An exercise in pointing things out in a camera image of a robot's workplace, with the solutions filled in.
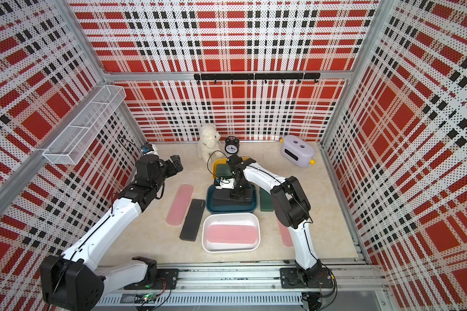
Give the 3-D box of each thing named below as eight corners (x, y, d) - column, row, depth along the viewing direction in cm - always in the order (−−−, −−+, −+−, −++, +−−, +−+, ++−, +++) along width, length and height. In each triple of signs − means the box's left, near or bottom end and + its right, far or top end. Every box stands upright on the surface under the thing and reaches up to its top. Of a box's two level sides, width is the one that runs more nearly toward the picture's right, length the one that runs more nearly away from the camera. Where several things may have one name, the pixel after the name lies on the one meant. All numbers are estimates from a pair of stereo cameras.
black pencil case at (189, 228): (179, 239, 85) (178, 238, 84) (194, 200, 98) (193, 198, 96) (193, 242, 85) (192, 240, 83) (206, 202, 97) (205, 200, 95)
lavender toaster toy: (303, 172, 108) (308, 162, 100) (276, 150, 118) (279, 139, 111) (315, 163, 112) (320, 152, 105) (288, 143, 123) (291, 132, 115)
